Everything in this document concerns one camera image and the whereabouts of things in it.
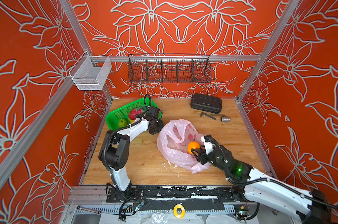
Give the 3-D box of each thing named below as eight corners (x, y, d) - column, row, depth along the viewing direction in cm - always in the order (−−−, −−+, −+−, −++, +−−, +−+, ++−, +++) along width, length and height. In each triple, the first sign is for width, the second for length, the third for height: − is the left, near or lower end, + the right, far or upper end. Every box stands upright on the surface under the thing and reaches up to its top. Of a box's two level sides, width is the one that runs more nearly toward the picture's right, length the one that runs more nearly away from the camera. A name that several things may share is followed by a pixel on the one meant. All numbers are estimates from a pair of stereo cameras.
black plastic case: (189, 109, 114) (189, 104, 109) (191, 98, 123) (192, 93, 118) (220, 114, 110) (222, 110, 105) (220, 102, 118) (222, 97, 114)
